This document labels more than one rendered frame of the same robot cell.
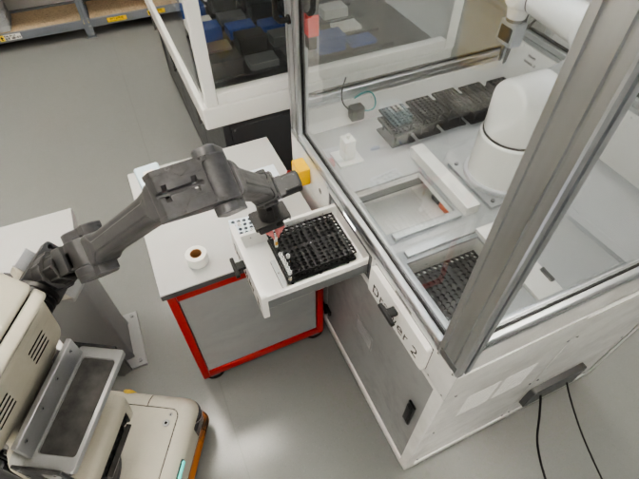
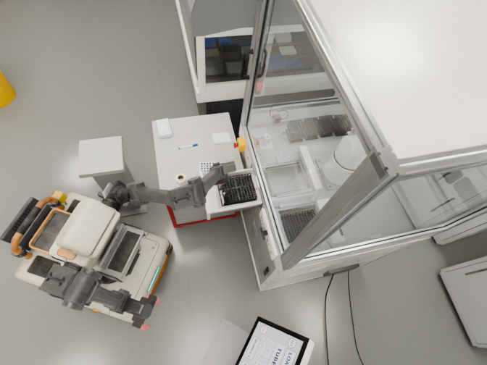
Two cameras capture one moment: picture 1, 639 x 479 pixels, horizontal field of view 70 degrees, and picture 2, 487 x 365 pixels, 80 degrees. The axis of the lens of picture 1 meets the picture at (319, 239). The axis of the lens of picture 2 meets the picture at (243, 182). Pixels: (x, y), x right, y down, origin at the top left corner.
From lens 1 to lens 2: 54 cm
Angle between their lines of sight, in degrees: 12
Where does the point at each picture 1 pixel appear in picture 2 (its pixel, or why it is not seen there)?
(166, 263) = (165, 178)
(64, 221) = (117, 143)
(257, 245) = not seen: hidden behind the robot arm
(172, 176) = (179, 193)
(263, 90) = (231, 88)
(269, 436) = (200, 261)
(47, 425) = (111, 257)
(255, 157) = (219, 124)
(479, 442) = (300, 286)
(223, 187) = (198, 198)
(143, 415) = (143, 242)
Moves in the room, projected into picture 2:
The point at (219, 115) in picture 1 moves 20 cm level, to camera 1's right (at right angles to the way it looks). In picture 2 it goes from (205, 97) to (231, 103)
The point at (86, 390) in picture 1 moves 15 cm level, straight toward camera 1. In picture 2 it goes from (127, 245) to (144, 269)
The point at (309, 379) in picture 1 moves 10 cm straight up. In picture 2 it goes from (225, 237) to (226, 235)
